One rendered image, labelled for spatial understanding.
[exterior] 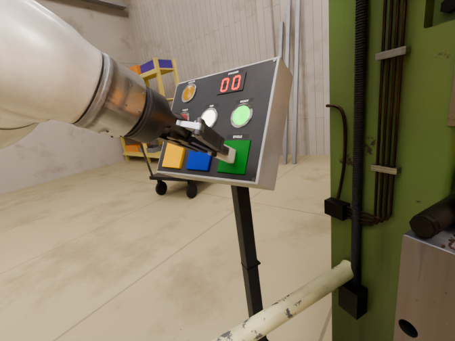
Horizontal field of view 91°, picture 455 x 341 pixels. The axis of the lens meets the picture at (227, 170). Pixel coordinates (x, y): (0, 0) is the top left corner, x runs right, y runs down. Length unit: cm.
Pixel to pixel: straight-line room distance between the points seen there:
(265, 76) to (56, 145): 641
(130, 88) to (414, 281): 44
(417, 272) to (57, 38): 49
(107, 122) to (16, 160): 634
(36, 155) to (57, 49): 642
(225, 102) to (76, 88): 36
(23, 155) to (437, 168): 660
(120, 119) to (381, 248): 63
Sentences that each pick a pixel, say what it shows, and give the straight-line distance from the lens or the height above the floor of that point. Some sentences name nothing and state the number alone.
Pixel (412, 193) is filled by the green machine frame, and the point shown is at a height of 89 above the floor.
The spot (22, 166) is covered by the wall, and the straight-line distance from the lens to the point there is 664.
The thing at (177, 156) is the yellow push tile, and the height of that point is 100.
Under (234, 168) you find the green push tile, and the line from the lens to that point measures 48.
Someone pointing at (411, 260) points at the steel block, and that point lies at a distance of 41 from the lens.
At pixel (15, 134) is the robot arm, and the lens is 39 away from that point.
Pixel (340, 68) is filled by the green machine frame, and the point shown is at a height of 116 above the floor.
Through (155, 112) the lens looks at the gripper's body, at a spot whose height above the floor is 112.
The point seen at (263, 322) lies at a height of 64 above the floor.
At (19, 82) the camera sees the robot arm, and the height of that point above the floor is 115.
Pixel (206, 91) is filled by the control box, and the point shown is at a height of 116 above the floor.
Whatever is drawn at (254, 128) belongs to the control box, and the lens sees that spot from 48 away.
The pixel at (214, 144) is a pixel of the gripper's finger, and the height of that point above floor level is 106.
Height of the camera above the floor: 111
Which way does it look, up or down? 16 degrees down
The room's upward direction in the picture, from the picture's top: 8 degrees counter-clockwise
